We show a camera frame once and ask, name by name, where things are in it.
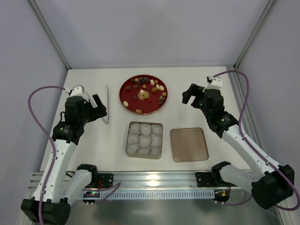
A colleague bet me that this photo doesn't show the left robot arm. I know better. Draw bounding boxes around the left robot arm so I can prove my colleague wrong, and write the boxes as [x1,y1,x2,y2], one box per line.
[21,94,107,225]

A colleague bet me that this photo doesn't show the gold square tin box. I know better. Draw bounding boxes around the gold square tin box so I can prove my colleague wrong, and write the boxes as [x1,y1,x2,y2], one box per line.
[125,121,164,160]

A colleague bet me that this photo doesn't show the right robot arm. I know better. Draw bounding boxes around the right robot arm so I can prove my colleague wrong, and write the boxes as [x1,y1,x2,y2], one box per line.
[182,84,300,209]

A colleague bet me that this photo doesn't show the purple cable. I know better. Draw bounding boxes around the purple cable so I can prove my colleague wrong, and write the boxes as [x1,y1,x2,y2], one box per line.
[28,86,121,225]
[212,70,300,210]

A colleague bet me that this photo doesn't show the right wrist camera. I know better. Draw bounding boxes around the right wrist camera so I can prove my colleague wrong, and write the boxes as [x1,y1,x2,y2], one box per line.
[205,76,223,90]

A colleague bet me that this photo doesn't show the red round tray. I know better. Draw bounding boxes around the red round tray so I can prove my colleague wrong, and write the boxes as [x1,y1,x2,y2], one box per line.
[119,75,169,115]

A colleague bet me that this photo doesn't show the perforated cable duct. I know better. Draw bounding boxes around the perforated cable duct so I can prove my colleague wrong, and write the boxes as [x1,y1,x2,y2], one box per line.
[79,189,215,201]

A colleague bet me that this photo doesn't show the aluminium rail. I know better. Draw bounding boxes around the aluminium rail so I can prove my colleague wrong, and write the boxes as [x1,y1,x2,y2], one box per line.
[29,170,256,189]

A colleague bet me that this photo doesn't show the gold tin lid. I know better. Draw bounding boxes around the gold tin lid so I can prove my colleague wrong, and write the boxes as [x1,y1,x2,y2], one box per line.
[170,127,209,163]

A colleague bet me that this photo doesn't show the metal tongs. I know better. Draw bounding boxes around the metal tongs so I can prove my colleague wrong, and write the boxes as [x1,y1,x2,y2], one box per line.
[102,85,110,125]

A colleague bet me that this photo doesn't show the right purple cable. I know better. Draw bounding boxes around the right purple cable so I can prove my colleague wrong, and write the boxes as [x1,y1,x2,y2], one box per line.
[212,70,300,210]

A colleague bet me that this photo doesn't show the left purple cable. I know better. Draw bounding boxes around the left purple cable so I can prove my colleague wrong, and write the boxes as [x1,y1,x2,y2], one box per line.
[28,86,121,225]

